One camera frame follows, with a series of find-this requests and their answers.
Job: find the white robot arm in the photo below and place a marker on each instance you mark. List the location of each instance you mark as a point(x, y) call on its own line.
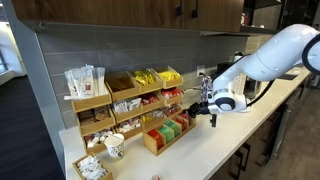
point(294, 45)

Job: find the small wooden sugar box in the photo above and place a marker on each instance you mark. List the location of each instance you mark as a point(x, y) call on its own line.
point(90, 167)

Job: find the upper wooden cabinet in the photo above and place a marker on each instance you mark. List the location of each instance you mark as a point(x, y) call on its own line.
point(202, 15)

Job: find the patterned paper cup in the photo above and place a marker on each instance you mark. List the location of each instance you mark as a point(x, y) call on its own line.
point(115, 146)

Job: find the black coffee machine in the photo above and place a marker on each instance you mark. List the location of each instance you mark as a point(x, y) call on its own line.
point(222, 67)

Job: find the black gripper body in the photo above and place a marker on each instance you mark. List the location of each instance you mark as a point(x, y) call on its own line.
point(198, 108)

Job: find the front wooden tea stand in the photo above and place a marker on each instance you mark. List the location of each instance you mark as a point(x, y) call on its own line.
point(160, 134)

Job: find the loose coffee pod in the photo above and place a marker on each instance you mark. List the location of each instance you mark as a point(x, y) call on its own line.
point(156, 177)

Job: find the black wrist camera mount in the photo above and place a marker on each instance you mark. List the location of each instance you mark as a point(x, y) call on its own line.
point(213, 120)

